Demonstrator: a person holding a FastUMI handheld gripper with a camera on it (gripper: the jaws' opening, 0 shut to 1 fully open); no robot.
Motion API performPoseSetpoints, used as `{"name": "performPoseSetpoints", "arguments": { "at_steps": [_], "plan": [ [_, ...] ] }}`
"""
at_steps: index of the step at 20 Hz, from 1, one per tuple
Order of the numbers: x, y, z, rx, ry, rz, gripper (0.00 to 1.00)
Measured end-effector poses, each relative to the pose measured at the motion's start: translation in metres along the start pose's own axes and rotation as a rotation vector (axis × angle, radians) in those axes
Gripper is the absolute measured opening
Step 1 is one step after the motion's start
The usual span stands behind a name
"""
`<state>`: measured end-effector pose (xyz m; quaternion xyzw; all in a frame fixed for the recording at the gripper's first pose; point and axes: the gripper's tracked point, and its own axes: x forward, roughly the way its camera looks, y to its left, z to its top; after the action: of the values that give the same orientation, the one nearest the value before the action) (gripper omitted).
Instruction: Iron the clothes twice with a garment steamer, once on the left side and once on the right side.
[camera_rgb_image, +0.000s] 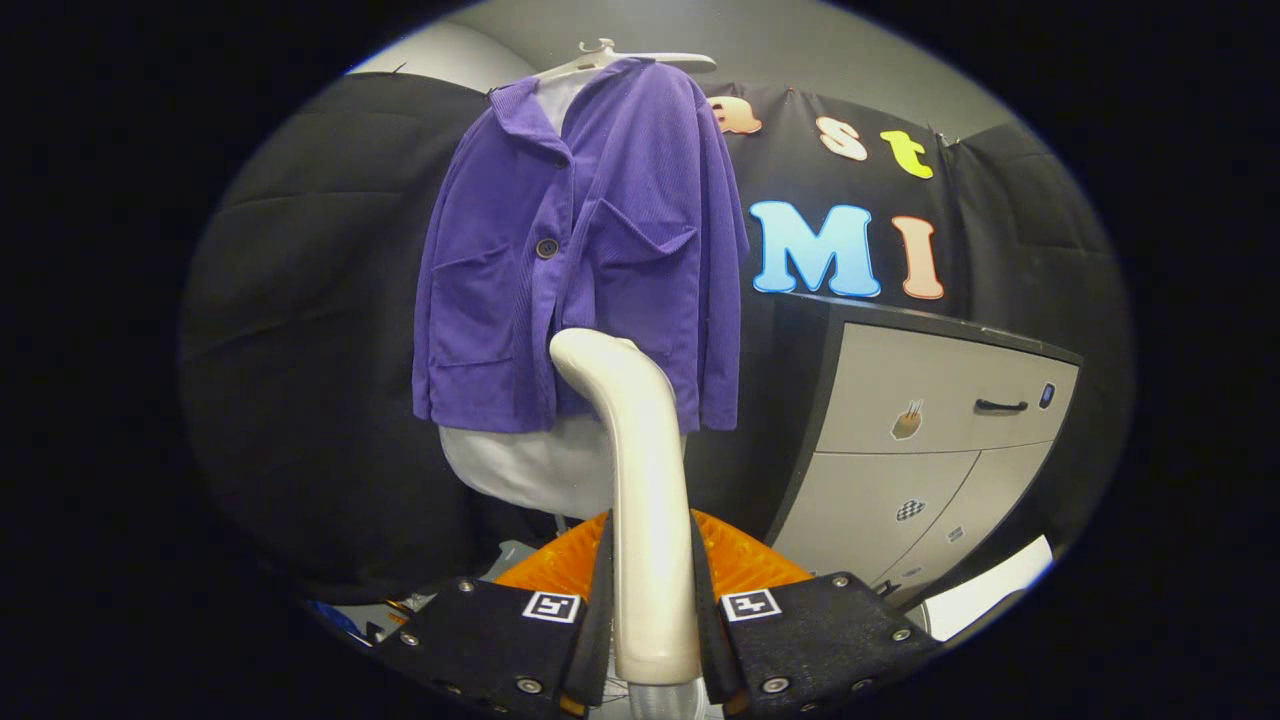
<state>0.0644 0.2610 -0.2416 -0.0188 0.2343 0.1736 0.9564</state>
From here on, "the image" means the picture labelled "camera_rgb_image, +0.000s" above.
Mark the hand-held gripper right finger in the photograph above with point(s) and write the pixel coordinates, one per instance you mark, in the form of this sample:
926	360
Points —
708	620

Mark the white garment steamer head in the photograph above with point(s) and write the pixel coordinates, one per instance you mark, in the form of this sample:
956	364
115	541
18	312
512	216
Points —
650	500

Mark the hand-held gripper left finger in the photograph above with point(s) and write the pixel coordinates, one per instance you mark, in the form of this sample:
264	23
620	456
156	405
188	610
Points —
597	620

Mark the blue cloth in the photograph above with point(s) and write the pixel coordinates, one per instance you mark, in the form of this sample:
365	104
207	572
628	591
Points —
345	618

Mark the white plastic clothes hanger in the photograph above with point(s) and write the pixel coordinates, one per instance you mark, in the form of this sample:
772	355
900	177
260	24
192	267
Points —
640	60

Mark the grey cabinet with black top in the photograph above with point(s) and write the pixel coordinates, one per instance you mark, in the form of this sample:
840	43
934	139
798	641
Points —
900	400

